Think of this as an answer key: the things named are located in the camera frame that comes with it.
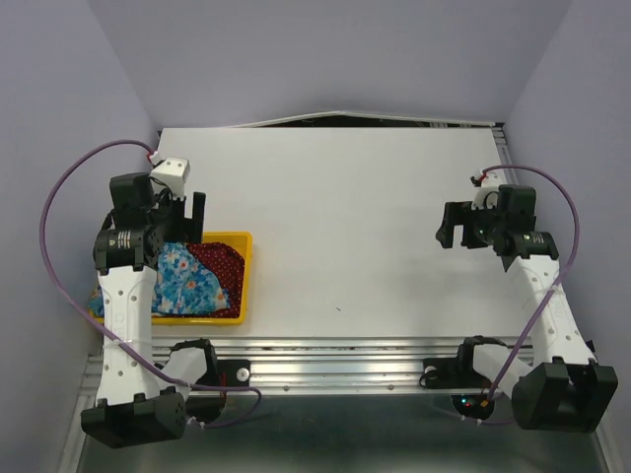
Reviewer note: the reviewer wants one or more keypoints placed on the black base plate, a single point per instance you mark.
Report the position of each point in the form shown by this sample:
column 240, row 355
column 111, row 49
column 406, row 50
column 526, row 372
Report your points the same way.
column 469, row 402
column 226, row 373

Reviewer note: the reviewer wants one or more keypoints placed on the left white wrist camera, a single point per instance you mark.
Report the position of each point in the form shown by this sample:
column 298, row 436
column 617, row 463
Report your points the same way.
column 171, row 174

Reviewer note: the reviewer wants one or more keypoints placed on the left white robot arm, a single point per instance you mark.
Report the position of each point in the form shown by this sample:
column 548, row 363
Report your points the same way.
column 137, row 402

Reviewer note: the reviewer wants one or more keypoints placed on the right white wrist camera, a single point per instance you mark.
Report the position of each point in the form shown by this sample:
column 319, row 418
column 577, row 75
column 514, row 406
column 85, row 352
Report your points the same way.
column 487, row 190

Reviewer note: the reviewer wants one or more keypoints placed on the yellow plastic tray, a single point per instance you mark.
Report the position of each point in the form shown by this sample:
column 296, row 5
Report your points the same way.
column 242, row 243

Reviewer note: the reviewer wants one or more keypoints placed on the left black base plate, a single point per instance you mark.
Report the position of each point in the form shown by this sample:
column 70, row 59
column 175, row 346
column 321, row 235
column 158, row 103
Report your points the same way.
column 226, row 373

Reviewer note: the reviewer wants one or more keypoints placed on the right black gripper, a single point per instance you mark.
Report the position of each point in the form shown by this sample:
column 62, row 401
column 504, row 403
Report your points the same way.
column 455, row 214

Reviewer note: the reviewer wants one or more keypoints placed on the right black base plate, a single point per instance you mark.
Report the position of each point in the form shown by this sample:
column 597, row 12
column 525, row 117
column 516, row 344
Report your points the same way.
column 469, row 402

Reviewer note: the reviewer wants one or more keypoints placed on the aluminium frame rail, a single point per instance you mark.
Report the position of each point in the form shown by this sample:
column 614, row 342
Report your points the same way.
column 335, row 366

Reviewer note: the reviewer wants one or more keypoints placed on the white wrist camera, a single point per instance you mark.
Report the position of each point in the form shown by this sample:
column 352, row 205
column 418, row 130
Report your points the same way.
column 487, row 190
column 171, row 174

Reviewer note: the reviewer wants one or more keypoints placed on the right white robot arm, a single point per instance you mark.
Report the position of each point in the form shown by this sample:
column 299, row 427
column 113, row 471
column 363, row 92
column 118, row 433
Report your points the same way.
column 564, row 388

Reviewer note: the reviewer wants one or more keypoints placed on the blue floral skirt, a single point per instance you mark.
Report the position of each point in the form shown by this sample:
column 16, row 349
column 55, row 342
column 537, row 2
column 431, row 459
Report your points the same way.
column 183, row 284

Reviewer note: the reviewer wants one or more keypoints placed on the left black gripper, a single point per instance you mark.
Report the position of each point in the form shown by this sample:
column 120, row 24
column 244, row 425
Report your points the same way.
column 187, row 230

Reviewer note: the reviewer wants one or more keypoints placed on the red polka dot skirt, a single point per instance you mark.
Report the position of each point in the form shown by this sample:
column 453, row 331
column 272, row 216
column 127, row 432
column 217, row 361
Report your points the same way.
column 228, row 268

